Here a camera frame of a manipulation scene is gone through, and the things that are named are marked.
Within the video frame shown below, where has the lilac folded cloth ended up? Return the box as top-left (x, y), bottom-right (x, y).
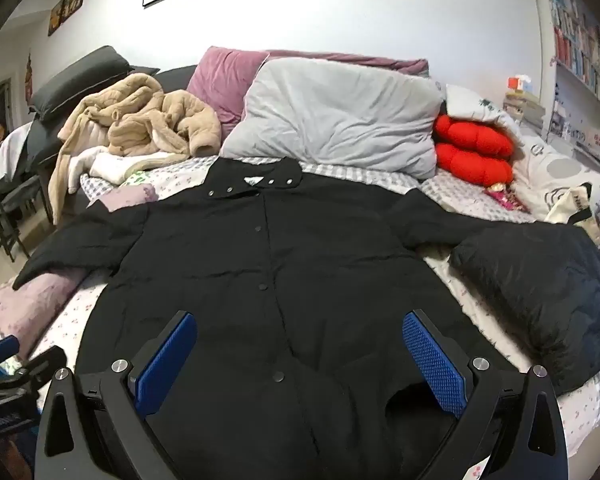
top-left (97, 183), bottom-right (157, 212)

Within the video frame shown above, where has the mauve quilt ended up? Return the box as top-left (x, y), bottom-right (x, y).
top-left (265, 49), bottom-right (429, 78)

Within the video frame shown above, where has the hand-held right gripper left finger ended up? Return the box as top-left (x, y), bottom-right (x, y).
top-left (34, 310), bottom-right (198, 480)

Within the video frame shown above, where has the colourful printed packet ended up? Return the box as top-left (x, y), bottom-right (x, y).
top-left (485, 185), bottom-right (523, 211)

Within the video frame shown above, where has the dark grey pillow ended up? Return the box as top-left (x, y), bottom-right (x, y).
top-left (26, 120), bottom-right (66, 166)
top-left (29, 45), bottom-right (133, 122)

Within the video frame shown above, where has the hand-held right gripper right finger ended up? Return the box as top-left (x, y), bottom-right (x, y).
top-left (402, 309), bottom-right (568, 480)

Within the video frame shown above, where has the mauve velvet pillow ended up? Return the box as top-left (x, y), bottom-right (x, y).
top-left (186, 46), bottom-right (271, 136)

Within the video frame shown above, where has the white floral pillow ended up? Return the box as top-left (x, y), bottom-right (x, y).
top-left (445, 84), bottom-right (523, 146)

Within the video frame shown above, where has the row of books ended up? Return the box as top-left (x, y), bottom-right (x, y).
top-left (550, 0), bottom-right (600, 101)

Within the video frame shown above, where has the white bookshelf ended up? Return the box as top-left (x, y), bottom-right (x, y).
top-left (527, 0), bottom-right (600, 161)

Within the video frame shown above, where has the white cloth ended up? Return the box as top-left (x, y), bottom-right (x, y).
top-left (0, 122), bottom-right (36, 181)

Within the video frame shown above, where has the black long coat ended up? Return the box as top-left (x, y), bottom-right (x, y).
top-left (12, 156), bottom-right (526, 480)

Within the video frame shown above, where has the red cushion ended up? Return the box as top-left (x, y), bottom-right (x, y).
top-left (432, 115), bottom-right (516, 186)

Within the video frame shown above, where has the white fleece garment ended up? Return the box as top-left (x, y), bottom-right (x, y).
top-left (70, 147), bottom-right (191, 193)

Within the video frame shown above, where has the cherry print bed sheet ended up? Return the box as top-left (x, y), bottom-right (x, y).
top-left (0, 155), bottom-right (600, 461)

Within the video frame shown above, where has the black chair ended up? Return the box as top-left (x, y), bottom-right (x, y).
top-left (0, 160), bottom-right (56, 261)

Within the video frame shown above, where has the beige fleece jacket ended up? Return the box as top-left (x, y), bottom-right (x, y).
top-left (47, 73), bottom-right (222, 223)

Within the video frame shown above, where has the cream tote bag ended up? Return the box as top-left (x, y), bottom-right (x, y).
top-left (545, 180), bottom-right (600, 241)

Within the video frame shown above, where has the pink floral pillow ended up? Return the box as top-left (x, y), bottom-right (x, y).
top-left (0, 260), bottom-right (86, 356)

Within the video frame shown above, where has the white patterned pillow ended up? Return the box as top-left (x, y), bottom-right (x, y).
top-left (510, 135), bottom-right (600, 221)

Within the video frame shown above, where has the stack of books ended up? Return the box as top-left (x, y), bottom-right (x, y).
top-left (502, 75), bottom-right (546, 126)

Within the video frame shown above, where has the red wall hanging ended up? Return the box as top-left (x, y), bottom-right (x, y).
top-left (24, 52), bottom-right (37, 111)

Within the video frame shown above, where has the dark wall sign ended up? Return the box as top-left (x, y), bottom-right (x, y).
top-left (48, 0), bottom-right (87, 37)

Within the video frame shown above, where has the black quilted jacket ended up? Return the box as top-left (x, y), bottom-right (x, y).
top-left (450, 220), bottom-right (600, 396)

